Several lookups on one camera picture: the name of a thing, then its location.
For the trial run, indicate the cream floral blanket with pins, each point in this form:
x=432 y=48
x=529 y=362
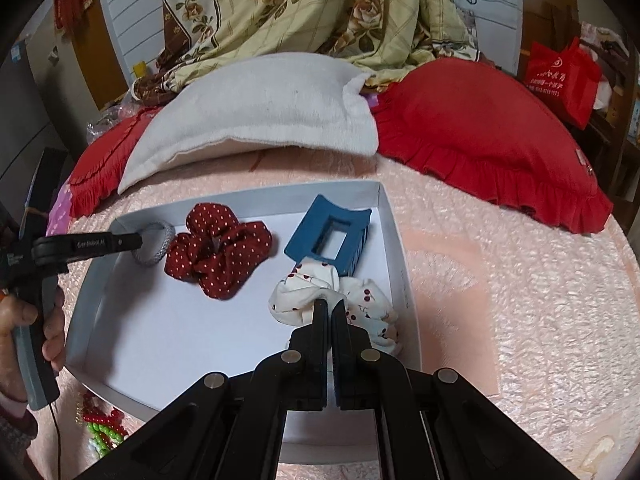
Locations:
x=300 y=5

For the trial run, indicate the red polka-dot scrunchie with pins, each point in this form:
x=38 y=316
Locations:
x=220 y=260

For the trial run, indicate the white pillow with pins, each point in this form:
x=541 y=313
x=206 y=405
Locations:
x=250 y=105

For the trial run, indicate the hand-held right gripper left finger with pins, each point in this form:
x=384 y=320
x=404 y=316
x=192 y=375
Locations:
x=315 y=342

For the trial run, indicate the grey refrigerator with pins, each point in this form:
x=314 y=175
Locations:
x=30 y=110

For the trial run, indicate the red shopping bag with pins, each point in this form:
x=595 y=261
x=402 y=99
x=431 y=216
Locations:
x=555 y=80

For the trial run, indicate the white cherry-print scrunchie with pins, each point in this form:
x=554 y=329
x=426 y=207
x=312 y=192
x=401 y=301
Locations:
x=295 y=300

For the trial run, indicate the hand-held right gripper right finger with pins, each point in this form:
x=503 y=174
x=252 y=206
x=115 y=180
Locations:
x=342 y=390

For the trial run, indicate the blue hair claw clip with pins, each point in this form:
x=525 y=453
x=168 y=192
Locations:
x=305 y=240

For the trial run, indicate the yellow box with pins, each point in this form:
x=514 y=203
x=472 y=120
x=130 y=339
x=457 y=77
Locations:
x=141 y=71

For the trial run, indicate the brown wooden door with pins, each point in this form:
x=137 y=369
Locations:
x=97 y=50

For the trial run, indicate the red ruffled round cushion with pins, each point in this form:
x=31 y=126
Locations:
x=100 y=160

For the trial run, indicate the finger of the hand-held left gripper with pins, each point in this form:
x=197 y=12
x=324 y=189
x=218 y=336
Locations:
x=100 y=246

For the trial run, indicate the white cardboard box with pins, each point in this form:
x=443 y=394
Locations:
x=175 y=330

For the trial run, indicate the pink textured bedspread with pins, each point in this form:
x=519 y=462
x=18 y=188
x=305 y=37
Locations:
x=525 y=310

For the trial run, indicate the person's left hand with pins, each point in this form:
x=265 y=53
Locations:
x=54 y=332

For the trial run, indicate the red ruffled heart cushion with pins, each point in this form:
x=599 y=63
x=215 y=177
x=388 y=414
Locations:
x=475 y=120

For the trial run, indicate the clear plastic bags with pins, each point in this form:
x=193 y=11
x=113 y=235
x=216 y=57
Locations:
x=107 y=127

